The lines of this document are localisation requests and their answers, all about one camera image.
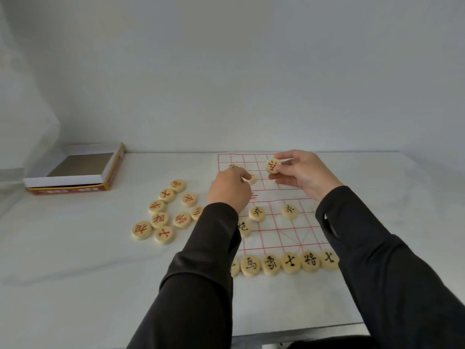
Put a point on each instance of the person's left forearm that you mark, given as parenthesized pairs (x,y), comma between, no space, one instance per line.
(196,279)

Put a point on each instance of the white cardboard box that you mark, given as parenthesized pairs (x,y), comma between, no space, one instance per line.
(61,180)

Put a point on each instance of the sheer white curtain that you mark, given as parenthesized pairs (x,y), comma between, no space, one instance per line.
(21,141)

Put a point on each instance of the person's right hand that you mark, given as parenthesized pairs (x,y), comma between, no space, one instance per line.
(308,174)

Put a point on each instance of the person's left hand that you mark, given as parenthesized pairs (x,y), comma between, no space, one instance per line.
(229,190)

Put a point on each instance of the red grid xiangqi board sheet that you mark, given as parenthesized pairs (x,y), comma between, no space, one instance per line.
(279,230)

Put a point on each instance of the pile of wooden xiangqi pieces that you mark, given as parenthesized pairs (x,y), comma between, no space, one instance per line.
(159,220)

